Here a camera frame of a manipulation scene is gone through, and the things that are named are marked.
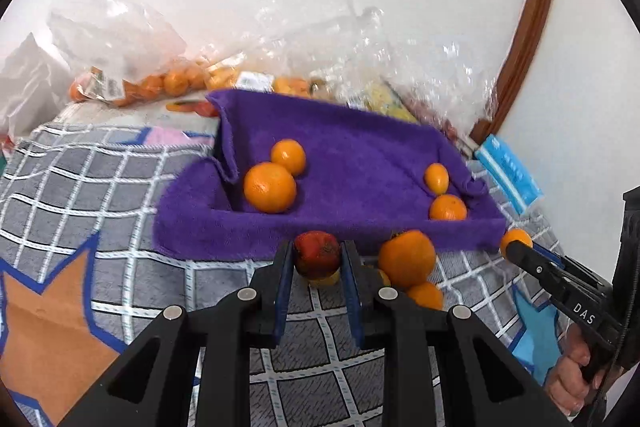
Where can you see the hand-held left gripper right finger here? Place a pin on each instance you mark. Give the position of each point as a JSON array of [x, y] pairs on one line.
[[352, 292]]

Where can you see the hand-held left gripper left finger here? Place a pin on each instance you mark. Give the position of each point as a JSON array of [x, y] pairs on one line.
[[285, 287]]

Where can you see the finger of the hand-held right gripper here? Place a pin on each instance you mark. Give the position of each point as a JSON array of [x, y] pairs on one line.
[[542, 277], [565, 263]]

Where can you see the small green round fruit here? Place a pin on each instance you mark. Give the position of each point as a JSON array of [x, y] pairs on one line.
[[325, 279], [384, 278]]

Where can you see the red tomato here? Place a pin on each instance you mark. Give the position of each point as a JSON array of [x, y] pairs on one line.
[[316, 254]]

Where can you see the small yellowish mandarin orange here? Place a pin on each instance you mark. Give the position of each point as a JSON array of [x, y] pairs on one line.
[[516, 238]]

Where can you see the large stemmed mandarin orange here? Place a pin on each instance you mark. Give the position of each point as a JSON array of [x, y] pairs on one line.
[[407, 257]]

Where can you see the purple towel lined tray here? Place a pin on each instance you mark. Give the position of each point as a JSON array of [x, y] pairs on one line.
[[360, 167]]

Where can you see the oval mandarin orange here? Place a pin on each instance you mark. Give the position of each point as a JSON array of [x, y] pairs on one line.
[[436, 178]]

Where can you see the person's right hand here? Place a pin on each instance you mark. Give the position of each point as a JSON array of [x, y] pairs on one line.
[[570, 372]]

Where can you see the blue tissue pack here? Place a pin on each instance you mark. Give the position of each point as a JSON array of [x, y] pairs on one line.
[[510, 172]]

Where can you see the small orange red object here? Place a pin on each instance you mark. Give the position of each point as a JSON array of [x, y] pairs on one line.
[[187, 107]]

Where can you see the grey checkered blanket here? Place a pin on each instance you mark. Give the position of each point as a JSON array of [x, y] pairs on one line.
[[100, 187]]

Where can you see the clear bag of red fruit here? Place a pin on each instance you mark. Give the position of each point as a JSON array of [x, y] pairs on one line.
[[450, 77]]

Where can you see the labelled clear bag of mandarins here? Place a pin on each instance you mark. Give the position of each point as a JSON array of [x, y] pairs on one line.
[[280, 57]]

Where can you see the pale printed bed sheet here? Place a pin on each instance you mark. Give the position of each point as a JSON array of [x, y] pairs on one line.
[[125, 114]]

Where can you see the small clear bag of mandarins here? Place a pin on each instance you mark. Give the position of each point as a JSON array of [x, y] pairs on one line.
[[125, 57]]

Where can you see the white plastic bag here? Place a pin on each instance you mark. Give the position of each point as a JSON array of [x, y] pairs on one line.
[[25, 82]]

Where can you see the brown wooden door frame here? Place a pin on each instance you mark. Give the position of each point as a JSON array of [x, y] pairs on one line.
[[535, 22]]

